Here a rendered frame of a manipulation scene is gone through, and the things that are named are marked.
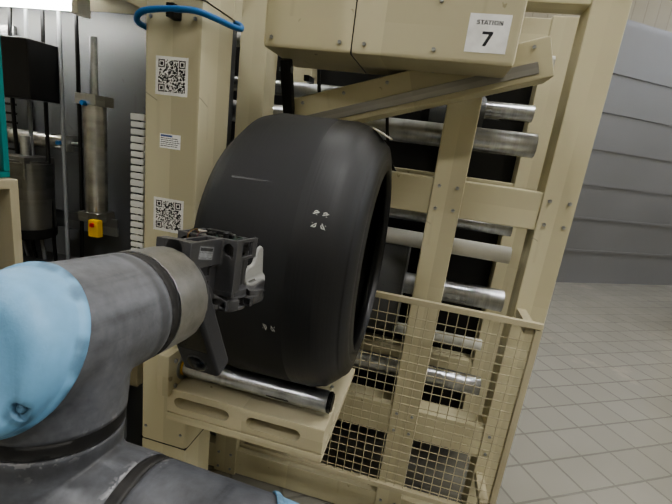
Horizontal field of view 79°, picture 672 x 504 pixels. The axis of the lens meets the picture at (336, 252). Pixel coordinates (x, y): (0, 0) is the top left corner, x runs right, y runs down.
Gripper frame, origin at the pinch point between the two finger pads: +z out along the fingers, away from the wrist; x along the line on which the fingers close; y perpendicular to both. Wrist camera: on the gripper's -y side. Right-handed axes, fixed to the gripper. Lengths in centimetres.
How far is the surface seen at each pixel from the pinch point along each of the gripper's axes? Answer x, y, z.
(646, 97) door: -268, 194, 561
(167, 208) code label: 33.7, 4.7, 28.0
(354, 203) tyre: -10.2, 12.4, 13.8
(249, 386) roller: 7.8, -29.1, 24.0
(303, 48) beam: 15, 48, 50
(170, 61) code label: 34, 35, 25
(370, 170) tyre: -11.1, 18.4, 19.3
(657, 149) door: -309, 137, 591
